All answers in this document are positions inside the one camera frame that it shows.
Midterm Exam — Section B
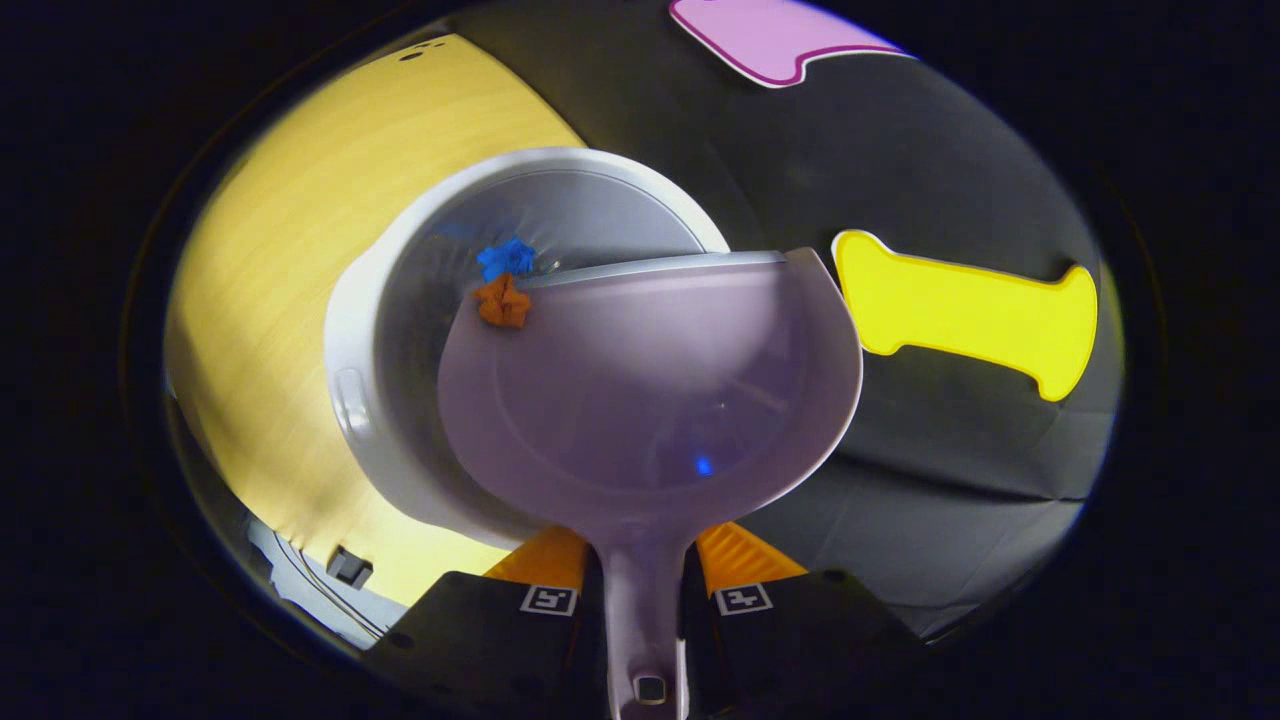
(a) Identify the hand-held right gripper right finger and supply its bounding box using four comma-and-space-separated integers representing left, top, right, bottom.
683, 520, 931, 720

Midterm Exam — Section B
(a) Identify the blue paper trash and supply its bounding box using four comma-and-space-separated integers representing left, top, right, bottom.
475, 237, 538, 283

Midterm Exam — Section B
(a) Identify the orange paper trash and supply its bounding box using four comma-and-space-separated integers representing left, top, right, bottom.
472, 273, 533, 329

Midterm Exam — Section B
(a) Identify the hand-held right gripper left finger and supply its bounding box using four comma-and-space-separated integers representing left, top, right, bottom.
365, 525, 608, 720

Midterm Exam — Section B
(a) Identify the white ribbed garbage bin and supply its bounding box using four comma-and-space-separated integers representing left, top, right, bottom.
323, 147, 731, 551

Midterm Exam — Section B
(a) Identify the wooden desktop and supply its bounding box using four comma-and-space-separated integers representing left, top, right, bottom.
165, 33, 591, 609

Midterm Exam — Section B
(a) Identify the pink dustpan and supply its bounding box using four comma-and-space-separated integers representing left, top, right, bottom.
436, 247, 864, 720

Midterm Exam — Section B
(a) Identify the small black bracket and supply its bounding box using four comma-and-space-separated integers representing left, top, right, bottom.
327, 545, 374, 590

